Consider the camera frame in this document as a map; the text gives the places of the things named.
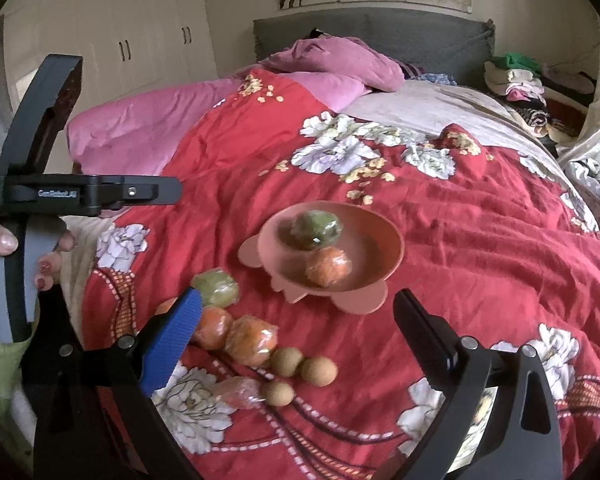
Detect green garment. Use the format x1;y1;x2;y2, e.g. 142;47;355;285
492;51;543;72

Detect grey padded headboard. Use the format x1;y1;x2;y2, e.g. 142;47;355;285
252;7;496;83

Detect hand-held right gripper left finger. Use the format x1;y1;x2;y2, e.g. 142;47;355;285
34;287;204;480

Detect red floral blanket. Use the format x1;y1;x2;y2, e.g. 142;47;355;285
72;67;600;480

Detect light pink quilt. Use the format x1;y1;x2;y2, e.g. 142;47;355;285
67;72;371;181

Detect stack of folded clothes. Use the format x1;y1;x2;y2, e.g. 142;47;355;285
484;62;556;133

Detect green fruit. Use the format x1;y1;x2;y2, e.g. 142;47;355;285
190;270;241;309
290;210;343;252

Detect beige grey bed sheet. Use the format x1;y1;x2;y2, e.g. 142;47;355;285
340;80;600;231

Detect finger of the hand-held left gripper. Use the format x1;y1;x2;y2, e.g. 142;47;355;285
82;175;183;218

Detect red fruit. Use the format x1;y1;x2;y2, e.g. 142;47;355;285
215;377;263;408

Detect blue floral cloth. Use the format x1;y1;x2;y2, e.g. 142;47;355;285
417;72;458;87

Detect salmon pink bowl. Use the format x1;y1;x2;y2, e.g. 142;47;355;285
237;201;406;316

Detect crumpled white cloth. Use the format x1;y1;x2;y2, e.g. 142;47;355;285
565;157;600;241

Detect cream wardrobe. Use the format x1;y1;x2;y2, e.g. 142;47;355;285
0;0;218;111

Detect brown longan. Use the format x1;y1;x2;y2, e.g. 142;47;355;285
260;381;295;406
270;346;305;377
301;356;339;387

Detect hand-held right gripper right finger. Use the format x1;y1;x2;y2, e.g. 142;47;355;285
375;288;564;480

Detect pink pillow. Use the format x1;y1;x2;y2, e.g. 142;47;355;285
260;36;406;93

